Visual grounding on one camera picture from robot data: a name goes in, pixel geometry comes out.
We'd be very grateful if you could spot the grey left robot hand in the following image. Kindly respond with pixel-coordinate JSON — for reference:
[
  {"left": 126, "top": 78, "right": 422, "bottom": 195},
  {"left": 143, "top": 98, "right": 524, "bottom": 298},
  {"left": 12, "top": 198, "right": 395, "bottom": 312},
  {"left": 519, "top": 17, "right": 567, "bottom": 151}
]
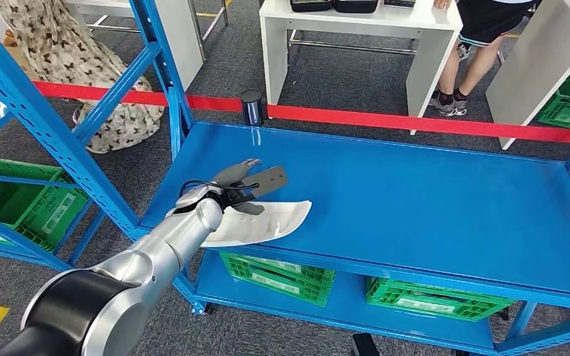
[{"left": 211, "top": 158, "right": 266, "bottom": 217}]

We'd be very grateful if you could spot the white curved plastic part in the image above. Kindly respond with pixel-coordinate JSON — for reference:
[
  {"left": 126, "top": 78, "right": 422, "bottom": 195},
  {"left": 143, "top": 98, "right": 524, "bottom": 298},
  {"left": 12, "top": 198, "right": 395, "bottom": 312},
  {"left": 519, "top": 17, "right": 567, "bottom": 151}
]
[{"left": 200, "top": 200, "right": 313, "bottom": 248}]

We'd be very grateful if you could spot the blue metal workbench rack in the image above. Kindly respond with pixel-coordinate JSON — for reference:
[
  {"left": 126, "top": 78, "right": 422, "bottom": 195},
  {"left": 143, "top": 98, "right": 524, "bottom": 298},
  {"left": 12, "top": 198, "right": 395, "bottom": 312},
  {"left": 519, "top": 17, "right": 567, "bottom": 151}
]
[{"left": 0, "top": 0, "right": 570, "bottom": 356}]

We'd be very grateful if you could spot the folded green plastic crate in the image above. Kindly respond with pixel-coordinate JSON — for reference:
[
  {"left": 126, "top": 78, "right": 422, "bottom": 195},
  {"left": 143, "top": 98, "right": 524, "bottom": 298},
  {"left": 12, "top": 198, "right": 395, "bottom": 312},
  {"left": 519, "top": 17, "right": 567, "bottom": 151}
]
[
  {"left": 364, "top": 276, "right": 516, "bottom": 323},
  {"left": 220, "top": 251, "right": 336, "bottom": 308}
]

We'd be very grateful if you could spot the white table with metal legs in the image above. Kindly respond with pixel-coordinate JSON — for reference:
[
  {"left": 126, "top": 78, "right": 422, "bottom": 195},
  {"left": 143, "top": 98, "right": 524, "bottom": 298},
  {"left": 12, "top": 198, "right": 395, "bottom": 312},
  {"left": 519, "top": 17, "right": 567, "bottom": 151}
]
[{"left": 63, "top": 0, "right": 232, "bottom": 92}]

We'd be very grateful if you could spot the red barrier belt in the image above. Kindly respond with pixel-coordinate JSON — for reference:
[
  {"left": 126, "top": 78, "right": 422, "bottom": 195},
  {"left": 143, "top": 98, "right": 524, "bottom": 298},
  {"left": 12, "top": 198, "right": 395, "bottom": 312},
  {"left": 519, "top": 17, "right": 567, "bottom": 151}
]
[{"left": 0, "top": 75, "right": 570, "bottom": 146}]

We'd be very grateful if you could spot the black case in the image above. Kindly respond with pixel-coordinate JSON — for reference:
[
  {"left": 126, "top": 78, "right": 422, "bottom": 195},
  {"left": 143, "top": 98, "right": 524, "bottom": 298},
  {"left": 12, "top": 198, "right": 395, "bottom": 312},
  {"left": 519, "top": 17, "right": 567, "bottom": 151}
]
[
  {"left": 332, "top": 0, "right": 379, "bottom": 15},
  {"left": 289, "top": 0, "right": 334, "bottom": 14}
]

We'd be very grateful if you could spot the open green plastic crate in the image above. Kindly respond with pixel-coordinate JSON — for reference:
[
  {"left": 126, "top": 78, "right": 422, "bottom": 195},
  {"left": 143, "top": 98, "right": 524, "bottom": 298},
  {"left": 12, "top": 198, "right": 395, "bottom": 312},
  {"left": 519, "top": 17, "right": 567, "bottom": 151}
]
[{"left": 0, "top": 156, "right": 89, "bottom": 252}]

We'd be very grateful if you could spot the person standing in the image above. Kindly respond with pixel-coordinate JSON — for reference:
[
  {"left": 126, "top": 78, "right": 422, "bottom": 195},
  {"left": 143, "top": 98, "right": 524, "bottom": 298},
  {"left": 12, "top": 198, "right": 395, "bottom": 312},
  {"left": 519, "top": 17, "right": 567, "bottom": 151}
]
[{"left": 428, "top": 0, "right": 542, "bottom": 118}]

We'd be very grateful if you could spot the pale grey table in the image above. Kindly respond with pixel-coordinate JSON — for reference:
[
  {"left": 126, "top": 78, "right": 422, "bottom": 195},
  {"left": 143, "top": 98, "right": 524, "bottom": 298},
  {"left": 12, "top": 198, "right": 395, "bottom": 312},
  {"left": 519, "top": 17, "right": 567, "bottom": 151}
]
[{"left": 485, "top": 0, "right": 570, "bottom": 151}]

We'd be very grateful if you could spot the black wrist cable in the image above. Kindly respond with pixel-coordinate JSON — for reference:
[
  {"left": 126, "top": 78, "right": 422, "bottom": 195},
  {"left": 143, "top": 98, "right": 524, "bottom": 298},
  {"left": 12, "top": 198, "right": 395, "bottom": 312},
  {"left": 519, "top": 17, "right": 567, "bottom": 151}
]
[{"left": 179, "top": 179, "right": 261, "bottom": 200}]

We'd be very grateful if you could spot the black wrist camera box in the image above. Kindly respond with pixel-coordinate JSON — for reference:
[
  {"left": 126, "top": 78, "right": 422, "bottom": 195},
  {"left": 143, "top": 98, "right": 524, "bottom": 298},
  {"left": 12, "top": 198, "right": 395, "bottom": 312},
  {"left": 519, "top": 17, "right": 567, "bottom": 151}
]
[{"left": 226, "top": 165, "right": 289, "bottom": 208}]

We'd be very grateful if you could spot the black barrier post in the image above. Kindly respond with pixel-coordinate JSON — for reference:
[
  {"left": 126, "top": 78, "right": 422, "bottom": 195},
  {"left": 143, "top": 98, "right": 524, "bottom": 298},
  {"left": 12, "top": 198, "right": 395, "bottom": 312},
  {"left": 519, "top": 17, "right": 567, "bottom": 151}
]
[{"left": 239, "top": 90, "right": 265, "bottom": 128}]

